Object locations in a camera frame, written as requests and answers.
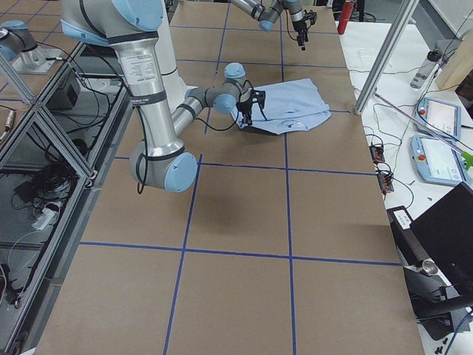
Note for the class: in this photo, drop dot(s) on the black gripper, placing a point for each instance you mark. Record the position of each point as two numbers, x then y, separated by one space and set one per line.
299 26
244 107

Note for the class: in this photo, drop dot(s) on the light blue t-shirt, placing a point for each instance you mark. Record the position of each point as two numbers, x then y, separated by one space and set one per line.
290 106

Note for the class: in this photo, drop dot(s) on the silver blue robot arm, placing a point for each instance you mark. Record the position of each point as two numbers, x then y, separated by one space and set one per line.
130 28
267 16

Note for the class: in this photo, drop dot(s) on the red cylinder bottle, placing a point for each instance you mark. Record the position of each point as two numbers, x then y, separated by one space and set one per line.
345 16

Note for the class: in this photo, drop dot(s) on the orange black connector board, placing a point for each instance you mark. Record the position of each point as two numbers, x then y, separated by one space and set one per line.
377 154

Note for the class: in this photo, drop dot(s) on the reacher grabber stick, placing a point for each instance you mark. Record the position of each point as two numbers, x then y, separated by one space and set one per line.
434 132

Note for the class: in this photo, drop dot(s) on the upper teach pendant tablet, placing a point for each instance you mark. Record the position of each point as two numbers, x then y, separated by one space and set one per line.
443 116

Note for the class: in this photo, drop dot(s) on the teach pendant tablet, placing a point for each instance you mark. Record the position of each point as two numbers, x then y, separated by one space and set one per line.
443 116
437 163

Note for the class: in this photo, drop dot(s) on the lower teach pendant tablet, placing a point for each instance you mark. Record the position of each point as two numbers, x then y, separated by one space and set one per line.
437 163

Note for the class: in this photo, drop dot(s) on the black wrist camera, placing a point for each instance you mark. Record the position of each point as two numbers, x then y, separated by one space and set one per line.
310 17
258 97

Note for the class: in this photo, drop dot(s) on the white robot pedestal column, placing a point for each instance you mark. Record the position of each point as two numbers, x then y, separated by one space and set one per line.
175 86

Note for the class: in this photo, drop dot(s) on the aluminium frame post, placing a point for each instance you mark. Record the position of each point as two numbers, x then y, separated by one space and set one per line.
394 34

